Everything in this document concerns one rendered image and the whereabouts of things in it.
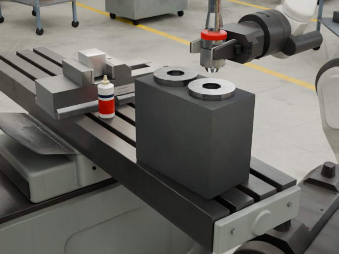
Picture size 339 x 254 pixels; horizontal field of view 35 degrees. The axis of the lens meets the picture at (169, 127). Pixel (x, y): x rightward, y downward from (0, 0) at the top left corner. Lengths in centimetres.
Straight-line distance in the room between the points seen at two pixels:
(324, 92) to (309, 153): 191
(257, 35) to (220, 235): 37
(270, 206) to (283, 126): 253
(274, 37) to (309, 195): 75
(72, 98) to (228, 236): 59
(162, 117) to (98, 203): 51
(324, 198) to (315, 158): 154
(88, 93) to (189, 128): 48
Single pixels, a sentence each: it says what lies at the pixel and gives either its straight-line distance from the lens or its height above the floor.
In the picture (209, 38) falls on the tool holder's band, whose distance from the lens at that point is 95.
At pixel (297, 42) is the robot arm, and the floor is 117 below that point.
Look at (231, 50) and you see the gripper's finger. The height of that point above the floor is 118.
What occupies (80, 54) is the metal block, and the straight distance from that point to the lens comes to 145.
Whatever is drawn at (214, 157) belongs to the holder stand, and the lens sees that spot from 98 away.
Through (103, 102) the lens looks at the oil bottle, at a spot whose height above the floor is 95.
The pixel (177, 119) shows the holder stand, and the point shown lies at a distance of 101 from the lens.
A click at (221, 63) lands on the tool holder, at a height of 115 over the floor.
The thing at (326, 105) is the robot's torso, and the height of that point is 95.
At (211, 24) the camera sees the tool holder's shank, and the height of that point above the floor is 122.
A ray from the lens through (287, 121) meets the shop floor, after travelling 366.
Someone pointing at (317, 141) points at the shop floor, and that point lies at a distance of 342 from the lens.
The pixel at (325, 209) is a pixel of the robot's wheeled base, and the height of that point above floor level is 59.
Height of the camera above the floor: 145
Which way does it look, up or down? 25 degrees down
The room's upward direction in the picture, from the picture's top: straight up
